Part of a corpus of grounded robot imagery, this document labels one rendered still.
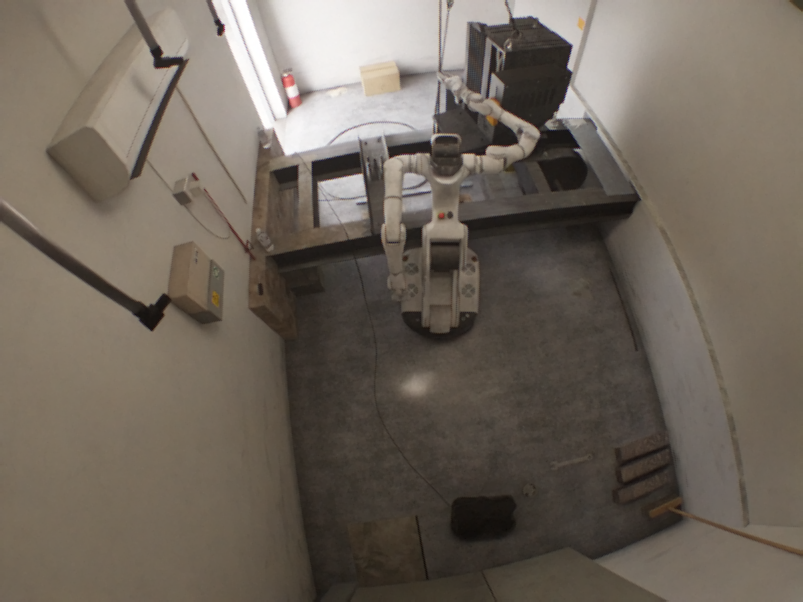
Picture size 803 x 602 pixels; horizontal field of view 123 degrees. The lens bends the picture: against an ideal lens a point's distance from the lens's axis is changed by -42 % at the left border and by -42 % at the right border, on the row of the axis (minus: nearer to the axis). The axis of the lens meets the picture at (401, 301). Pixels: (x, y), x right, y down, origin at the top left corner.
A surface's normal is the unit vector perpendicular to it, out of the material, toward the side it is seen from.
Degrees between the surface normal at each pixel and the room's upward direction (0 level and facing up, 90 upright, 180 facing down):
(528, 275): 0
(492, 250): 0
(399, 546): 0
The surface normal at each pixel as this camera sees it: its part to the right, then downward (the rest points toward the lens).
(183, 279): -0.07, -0.40
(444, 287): -0.07, 0.34
